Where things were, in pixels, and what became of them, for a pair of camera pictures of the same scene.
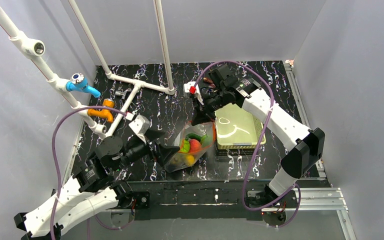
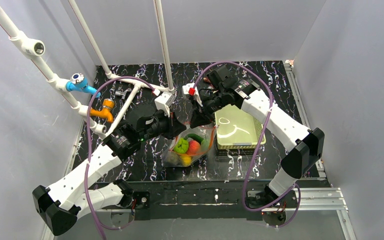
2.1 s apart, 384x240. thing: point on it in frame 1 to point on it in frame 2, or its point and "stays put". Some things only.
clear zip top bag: [195, 140] stays put
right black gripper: [202, 107] stays put
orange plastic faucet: [108, 114] stays put
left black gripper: [155, 147] to [171, 125]
